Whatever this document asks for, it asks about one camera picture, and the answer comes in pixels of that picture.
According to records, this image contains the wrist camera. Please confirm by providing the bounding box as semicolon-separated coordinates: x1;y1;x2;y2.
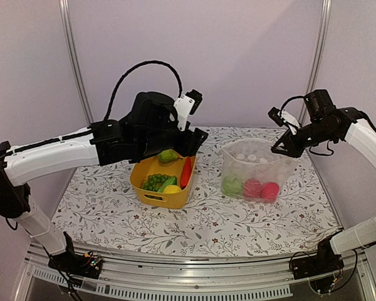
268;107;301;135
174;89;203;131

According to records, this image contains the yellow toy lemon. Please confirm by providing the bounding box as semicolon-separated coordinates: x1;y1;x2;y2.
163;185;182;194

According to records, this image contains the left aluminium frame post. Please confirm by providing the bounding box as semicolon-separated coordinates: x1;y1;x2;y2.
58;0;93;125

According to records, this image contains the red toy tomato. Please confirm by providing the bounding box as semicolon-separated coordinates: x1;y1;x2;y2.
260;182;279;203

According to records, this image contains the aluminium frame post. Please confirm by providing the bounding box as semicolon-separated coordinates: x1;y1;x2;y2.
303;0;333;95
58;0;93;125

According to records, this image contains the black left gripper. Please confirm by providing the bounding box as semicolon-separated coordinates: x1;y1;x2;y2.
137;123;209;157

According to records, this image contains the floral tablecloth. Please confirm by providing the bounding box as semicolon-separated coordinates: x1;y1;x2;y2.
53;127;340;257

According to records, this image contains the green toy apple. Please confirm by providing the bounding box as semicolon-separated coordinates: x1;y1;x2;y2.
222;176;243;197

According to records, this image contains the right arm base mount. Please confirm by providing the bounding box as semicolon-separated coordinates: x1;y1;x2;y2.
289;235;344;294

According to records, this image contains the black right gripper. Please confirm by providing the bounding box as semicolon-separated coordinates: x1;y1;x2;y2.
271;119;337;158

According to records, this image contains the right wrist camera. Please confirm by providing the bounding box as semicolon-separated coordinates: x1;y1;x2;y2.
268;107;301;135

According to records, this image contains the red toy chili pepper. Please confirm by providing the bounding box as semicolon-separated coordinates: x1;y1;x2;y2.
180;157;192;189

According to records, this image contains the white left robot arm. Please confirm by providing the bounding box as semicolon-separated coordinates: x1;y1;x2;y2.
0;90;207;272

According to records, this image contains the green toy pear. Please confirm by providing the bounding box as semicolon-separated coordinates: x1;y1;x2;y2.
157;149;179;164

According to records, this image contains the clear zip top bag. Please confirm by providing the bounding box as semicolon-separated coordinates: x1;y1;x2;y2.
221;138;299;203

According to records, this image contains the green toy grape bunch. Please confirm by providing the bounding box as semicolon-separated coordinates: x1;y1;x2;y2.
140;174;169;191

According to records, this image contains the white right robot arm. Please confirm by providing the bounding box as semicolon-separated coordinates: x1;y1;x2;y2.
268;89;376;273

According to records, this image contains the yellow plastic basket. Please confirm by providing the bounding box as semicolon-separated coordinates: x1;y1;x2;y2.
130;156;197;209

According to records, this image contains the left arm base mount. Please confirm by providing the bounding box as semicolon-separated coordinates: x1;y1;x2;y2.
48;232;103;279

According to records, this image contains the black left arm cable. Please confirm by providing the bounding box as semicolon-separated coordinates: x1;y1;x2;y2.
103;61;183;122

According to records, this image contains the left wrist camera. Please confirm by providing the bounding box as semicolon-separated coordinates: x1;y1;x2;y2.
174;89;203;131

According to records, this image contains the right aluminium frame post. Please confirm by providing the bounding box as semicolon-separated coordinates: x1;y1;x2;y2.
303;0;333;95

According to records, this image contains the front aluminium rail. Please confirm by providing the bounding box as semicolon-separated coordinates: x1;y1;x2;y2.
12;243;376;300

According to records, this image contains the red toy apple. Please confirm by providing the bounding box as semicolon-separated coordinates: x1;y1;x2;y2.
243;179;262;199

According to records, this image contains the green toy cucumber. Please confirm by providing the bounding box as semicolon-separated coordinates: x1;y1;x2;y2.
157;176;177;193

